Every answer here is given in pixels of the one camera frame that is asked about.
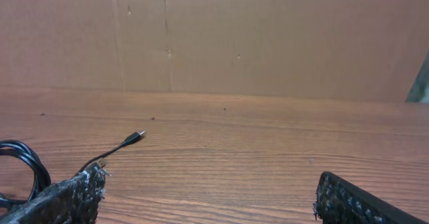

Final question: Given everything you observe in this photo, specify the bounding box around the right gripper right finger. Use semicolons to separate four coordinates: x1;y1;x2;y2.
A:
313;172;428;224

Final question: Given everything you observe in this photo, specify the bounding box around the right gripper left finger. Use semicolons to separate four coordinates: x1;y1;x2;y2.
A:
1;167;107;224

